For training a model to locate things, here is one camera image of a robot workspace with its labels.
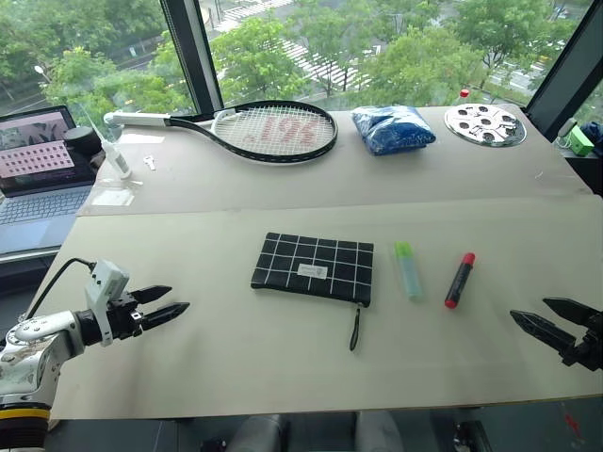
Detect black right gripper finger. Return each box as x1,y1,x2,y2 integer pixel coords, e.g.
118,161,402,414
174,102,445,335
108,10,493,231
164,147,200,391
542,297,603,329
510,309,578,355

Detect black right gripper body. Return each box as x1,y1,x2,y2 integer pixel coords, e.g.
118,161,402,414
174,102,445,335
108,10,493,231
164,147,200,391
562,329,603,373

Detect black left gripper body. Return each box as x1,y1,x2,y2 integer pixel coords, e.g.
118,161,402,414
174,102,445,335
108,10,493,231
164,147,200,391
105,291,144,341

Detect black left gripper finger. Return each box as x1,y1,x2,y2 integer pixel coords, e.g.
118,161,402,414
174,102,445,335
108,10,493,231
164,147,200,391
129,284,173,304
139,301,191,331

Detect black grid pencil pouch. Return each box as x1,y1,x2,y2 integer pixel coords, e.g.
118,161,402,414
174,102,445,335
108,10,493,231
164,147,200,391
250,232,375,309

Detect red and black marker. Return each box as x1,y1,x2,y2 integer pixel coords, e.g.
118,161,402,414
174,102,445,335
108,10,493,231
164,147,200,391
444,251,477,310

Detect transparent plastic sheet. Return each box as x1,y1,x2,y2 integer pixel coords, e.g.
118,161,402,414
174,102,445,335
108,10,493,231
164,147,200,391
89,177,145,207

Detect white glue tube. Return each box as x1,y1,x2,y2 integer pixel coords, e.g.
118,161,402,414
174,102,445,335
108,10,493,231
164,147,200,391
86,116,133,180

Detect green highlighter pen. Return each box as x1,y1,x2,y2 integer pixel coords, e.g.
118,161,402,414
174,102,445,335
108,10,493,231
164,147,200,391
393,240,423,300

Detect green box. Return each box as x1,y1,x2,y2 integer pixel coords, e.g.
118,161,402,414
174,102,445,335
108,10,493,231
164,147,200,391
558,117,595,158

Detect grey laptop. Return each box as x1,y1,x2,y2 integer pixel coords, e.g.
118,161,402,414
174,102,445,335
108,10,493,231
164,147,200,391
0,105,98,258

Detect round black speaker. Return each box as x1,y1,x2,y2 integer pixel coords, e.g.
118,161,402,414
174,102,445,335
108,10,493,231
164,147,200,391
63,125,97,152

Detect black and white tennis racket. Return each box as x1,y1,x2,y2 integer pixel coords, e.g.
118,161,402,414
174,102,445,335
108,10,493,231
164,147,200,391
103,100,340,166

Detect round silver perforated plate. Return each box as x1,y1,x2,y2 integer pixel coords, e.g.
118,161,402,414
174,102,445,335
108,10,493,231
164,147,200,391
444,102,528,149

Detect blue plastic bag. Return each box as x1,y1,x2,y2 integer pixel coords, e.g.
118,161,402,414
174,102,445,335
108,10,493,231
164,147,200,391
350,105,437,156

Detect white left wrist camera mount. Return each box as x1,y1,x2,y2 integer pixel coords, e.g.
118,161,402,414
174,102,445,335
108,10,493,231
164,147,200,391
84,259,131,347

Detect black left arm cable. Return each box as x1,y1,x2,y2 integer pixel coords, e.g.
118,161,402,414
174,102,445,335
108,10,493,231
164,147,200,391
25,257,97,321

